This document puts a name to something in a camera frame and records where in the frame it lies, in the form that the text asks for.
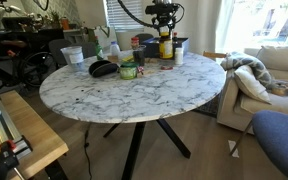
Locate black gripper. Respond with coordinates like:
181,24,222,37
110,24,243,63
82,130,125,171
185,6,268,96
154,13,178,35

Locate brown bottle with yellow label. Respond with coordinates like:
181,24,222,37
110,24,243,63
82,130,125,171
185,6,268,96
158,31,174,60

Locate small white pill bottle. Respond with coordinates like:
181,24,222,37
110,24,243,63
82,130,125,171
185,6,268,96
174,47,184,66

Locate green glass bottle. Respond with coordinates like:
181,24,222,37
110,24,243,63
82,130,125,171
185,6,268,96
94,35,104,61

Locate clear plastic tub white label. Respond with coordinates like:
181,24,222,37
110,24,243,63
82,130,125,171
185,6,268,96
60,45,86,73

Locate dark chair back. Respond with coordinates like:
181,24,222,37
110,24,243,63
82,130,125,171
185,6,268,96
134,33,155,44

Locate navy blue box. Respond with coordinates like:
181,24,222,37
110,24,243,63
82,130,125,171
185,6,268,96
141,37,190,60

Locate jar with red lid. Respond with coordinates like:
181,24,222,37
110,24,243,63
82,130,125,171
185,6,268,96
130,37,141,51

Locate dark glass jar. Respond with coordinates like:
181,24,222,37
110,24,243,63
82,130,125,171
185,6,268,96
132,44,147,67

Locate white window blinds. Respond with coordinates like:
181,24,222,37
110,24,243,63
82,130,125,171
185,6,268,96
105,0,145,32

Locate yellow flat item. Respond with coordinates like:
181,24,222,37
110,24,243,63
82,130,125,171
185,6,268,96
121,55,135,63

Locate small colourful toy figure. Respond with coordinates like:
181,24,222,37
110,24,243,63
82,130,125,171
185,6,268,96
136,65,145,78

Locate wooden chair back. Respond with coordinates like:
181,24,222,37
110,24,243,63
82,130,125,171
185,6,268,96
202,50,228,62

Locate black glasses case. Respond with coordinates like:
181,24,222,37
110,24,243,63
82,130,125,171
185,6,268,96
88,59,120,79

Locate dark patterned rug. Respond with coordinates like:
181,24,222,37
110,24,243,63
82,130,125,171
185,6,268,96
193,93,222,118

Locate grey patterned blanket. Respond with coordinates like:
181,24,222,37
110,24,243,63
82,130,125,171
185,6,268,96
220,51,278,90

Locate cream pillow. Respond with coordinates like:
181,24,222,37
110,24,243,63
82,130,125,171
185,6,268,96
233,64,272,105

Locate orange container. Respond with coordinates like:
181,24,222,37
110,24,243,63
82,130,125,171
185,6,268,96
60,16,71,31

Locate grey office chair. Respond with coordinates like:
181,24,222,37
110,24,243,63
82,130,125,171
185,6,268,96
48,38,98,69

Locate potted green plant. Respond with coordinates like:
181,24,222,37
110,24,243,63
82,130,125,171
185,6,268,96
47,9,62,29

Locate black table base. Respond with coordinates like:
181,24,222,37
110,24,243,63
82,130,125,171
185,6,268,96
102,118,192,180

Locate beige sofa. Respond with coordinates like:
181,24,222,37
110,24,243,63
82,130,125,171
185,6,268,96
216,45,288,135

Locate white paper scrap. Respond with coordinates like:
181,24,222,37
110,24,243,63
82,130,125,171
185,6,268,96
227,139,240,159

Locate black wheel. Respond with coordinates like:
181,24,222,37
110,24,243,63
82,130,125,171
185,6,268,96
18,51,57,89

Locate black cabinet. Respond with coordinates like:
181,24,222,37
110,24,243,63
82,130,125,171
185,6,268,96
0,27,65,54

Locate blue upholstered chair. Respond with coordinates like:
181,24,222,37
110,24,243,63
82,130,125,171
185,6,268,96
229,110,288,180

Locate light wooden bench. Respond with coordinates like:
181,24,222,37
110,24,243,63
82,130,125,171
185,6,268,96
0,90,70,180

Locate black clamp with red button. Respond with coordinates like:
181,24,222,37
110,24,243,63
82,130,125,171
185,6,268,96
0,139,27,180

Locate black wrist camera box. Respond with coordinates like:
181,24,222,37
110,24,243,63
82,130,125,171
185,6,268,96
145,3,180,16

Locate black robot cable hose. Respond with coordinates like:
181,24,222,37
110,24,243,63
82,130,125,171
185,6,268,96
117,0,160,30

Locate black floor cable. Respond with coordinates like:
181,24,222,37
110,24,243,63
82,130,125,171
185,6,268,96
83,122,94,180

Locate grey metal rail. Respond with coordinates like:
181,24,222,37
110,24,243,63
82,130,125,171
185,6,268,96
0,91,34,166

